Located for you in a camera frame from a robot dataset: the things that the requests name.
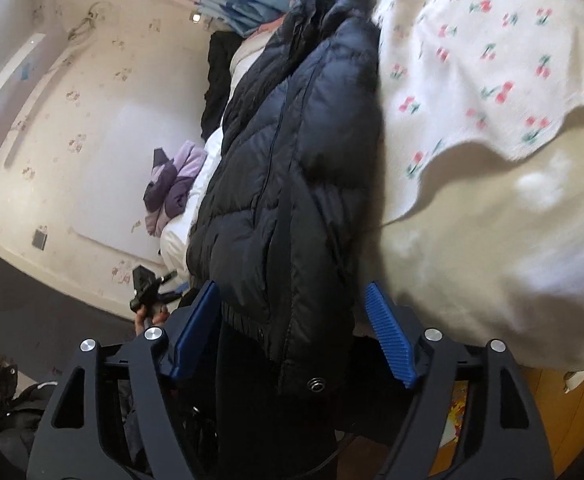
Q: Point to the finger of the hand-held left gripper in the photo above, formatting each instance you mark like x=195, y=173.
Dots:
x=166, y=278
x=174, y=293

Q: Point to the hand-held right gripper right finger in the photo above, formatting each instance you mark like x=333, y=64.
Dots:
x=389, y=335

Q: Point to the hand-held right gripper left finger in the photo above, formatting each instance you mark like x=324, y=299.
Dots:
x=192, y=322

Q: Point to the black puffer jacket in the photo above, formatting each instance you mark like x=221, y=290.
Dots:
x=282, y=160

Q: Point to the person's left hand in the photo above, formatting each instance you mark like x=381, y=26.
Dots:
x=151, y=319

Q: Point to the purple jacket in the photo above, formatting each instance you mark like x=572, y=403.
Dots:
x=172, y=185

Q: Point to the colourful printed sheet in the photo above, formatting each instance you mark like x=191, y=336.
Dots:
x=459, y=405

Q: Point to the person's dark coat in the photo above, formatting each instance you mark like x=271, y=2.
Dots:
x=22, y=415

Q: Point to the black garment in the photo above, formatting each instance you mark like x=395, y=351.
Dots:
x=219, y=80

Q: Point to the grey wall socket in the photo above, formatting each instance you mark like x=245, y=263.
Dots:
x=39, y=240

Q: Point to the white wall air conditioner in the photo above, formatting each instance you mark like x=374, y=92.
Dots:
x=4, y=95

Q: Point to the white wall switch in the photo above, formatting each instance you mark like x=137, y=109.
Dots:
x=195, y=17

